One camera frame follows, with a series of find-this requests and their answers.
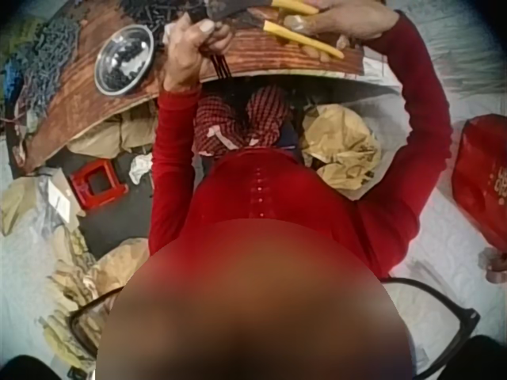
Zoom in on person's right hand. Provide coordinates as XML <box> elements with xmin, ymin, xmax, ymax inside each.
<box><xmin>277</xmin><ymin>0</ymin><xmax>399</xmax><ymax>63</ymax></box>

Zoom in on person's left hand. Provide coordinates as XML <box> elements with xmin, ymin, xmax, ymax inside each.
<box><xmin>162</xmin><ymin>16</ymin><xmax>235</xmax><ymax>94</ymax></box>

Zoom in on yellow handled shears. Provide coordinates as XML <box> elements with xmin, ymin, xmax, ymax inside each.
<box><xmin>205</xmin><ymin>0</ymin><xmax>346</xmax><ymax>60</ymax></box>

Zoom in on bundle of black strips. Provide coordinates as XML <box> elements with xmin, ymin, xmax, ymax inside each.
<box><xmin>185</xmin><ymin>4</ymin><xmax>234</xmax><ymax>82</ymax></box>

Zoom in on white paper sheet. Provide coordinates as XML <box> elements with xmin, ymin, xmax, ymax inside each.
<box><xmin>358</xmin><ymin>47</ymin><xmax>403</xmax><ymax>93</ymax></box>

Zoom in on person's legs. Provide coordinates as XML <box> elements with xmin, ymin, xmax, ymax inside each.
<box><xmin>193</xmin><ymin>82</ymin><xmax>295</xmax><ymax>156</ymax></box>

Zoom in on crumpled brown paper bag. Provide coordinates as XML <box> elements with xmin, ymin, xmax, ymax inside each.
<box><xmin>299</xmin><ymin>103</ymin><xmax>383</xmax><ymax>195</ymax></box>

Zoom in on heap of black small parts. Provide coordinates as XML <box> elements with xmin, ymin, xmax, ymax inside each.
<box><xmin>128</xmin><ymin>0</ymin><xmax>195</xmax><ymax>43</ymax></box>

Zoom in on steel bowl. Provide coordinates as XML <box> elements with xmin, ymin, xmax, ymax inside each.
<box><xmin>93</xmin><ymin>23</ymin><xmax>156</xmax><ymax>97</ymax></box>

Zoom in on black parts in bowl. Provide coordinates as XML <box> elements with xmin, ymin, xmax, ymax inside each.
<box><xmin>103</xmin><ymin>41</ymin><xmax>148</xmax><ymax>90</ymax></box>

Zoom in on crumpled white paper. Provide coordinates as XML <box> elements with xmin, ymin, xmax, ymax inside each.
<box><xmin>128</xmin><ymin>153</ymin><xmax>154</xmax><ymax>185</ymax></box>

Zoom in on folded brown paper sheets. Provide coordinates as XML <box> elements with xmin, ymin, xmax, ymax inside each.
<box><xmin>65</xmin><ymin>108</ymin><xmax>159</xmax><ymax>159</ymax></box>

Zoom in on brown wooden table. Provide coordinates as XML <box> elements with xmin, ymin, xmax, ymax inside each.
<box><xmin>11</xmin><ymin>0</ymin><xmax>402</xmax><ymax>172</ymax></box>

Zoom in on red plastic bag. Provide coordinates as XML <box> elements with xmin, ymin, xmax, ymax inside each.
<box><xmin>450</xmin><ymin>113</ymin><xmax>507</xmax><ymax>254</ymax></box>

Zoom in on heap of grey small parts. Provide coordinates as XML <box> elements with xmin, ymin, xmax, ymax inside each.
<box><xmin>21</xmin><ymin>15</ymin><xmax>105</xmax><ymax>110</ymax></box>

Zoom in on red plastic square stool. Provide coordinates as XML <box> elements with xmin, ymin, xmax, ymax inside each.
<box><xmin>69</xmin><ymin>158</ymin><xmax>130</xmax><ymax>210</ymax></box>

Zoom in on blue bag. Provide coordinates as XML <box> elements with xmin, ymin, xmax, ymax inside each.
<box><xmin>2</xmin><ymin>59</ymin><xmax>25</xmax><ymax>105</ymax></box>

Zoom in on heap of packaging scraps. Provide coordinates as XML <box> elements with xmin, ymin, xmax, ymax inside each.
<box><xmin>0</xmin><ymin>168</ymin><xmax>154</xmax><ymax>357</ymax></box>

